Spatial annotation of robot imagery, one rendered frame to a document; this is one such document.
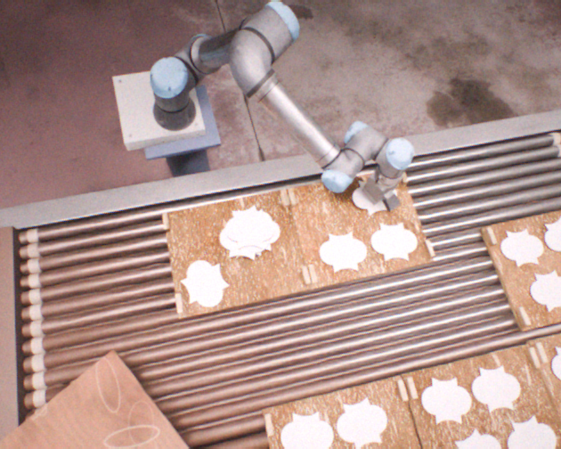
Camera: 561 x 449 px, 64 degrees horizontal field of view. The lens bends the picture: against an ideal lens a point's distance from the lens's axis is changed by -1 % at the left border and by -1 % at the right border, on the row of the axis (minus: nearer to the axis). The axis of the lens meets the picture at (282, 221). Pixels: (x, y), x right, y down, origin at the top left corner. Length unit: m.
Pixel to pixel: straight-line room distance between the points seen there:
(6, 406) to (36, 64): 2.27
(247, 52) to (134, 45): 2.08
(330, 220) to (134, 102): 0.82
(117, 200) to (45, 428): 0.70
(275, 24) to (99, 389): 1.04
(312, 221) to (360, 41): 1.95
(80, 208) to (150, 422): 0.72
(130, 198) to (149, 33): 1.84
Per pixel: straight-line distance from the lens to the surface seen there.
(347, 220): 1.51
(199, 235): 1.47
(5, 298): 1.58
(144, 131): 1.70
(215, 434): 1.40
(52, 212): 1.65
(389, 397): 1.43
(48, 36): 3.42
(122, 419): 1.32
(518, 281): 1.65
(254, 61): 1.18
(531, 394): 1.60
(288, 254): 1.45
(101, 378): 1.34
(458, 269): 1.59
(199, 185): 1.56
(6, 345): 1.54
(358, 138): 1.29
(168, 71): 1.54
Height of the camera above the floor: 2.31
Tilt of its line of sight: 69 degrees down
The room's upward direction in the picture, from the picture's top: 9 degrees clockwise
